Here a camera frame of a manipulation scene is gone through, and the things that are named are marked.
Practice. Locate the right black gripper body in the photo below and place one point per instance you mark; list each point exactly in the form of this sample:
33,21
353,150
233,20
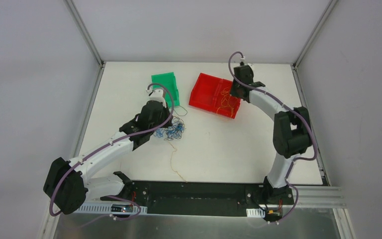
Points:
238,91

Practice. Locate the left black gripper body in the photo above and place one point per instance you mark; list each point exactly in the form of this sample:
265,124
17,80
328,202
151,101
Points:
164,110

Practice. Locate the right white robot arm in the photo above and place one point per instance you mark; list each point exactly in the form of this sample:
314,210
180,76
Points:
291,132

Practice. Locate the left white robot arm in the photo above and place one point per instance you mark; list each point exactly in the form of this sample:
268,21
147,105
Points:
70,183

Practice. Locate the green plastic bin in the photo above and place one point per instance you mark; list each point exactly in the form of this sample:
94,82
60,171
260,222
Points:
168,80

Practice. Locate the red plastic double bin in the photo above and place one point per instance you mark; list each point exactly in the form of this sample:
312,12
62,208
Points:
212,94

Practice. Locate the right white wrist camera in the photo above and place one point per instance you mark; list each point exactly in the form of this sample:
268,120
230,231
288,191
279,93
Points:
243,61

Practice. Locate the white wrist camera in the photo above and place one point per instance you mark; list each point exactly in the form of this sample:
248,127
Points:
243,61
157,95

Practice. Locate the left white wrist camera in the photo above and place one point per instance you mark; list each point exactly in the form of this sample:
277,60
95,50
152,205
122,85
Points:
157,95

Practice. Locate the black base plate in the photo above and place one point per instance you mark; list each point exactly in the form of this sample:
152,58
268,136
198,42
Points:
204,199

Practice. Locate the aluminium frame rail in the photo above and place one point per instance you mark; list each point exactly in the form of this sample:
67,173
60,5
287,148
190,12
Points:
325,197

